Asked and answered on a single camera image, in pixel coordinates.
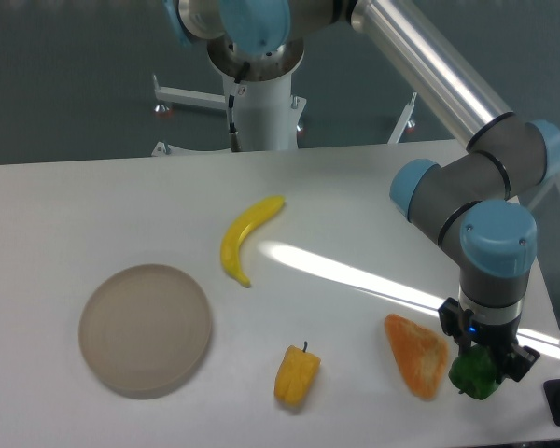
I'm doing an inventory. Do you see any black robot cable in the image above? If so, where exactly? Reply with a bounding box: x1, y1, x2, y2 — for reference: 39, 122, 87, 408
227, 61, 251, 153

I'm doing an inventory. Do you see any yellow toy pepper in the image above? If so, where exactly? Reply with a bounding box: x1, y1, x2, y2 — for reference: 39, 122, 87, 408
273, 341, 321, 408

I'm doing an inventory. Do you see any beige round plate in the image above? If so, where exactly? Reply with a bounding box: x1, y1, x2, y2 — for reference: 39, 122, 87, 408
77, 264, 213, 399

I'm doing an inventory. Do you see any orange toy slice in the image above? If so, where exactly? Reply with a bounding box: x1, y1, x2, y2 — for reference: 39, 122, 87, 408
384, 314, 449, 400

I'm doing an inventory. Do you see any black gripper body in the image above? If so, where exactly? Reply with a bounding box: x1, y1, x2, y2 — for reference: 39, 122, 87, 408
438, 297, 540, 364

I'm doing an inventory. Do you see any yellow toy banana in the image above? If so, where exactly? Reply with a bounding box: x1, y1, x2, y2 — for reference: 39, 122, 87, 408
219, 195, 286, 288

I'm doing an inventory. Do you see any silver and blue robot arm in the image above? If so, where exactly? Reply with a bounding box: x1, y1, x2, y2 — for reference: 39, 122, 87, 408
163, 1, 560, 381

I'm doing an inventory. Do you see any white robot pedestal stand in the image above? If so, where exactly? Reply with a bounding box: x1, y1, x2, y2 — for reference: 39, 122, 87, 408
149, 37, 418, 158

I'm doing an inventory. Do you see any green toy pepper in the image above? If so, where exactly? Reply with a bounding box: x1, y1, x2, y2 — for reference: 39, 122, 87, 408
448, 344, 502, 400

